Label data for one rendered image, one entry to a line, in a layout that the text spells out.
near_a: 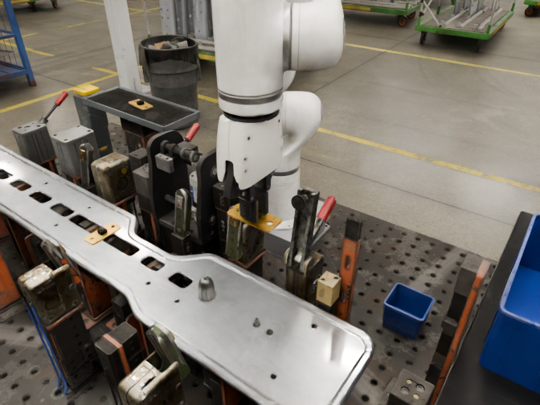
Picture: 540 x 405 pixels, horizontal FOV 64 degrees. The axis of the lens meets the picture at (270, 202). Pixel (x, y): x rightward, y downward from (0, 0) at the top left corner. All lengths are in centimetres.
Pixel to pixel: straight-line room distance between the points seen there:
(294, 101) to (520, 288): 71
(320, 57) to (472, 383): 55
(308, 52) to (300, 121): 72
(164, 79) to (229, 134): 329
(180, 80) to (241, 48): 333
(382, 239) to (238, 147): 105
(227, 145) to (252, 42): 14
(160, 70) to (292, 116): 266
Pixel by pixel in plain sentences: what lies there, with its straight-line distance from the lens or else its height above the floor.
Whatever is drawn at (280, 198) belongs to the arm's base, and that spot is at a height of 89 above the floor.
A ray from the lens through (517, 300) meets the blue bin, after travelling 96.
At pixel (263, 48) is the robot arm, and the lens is 52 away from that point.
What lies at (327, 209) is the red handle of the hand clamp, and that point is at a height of 113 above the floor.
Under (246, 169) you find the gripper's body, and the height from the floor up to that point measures 136.
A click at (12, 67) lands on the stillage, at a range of 586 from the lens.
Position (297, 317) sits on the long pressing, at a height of 100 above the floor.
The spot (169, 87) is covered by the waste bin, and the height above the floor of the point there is 40.
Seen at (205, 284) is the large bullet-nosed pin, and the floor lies 104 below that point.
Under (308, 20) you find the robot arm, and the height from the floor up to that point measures 154.
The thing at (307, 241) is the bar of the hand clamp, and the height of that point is 112.
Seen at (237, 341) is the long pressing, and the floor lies 100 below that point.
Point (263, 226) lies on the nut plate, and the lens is 66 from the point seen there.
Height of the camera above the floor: 165
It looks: 34 degrees down
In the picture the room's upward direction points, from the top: straight up
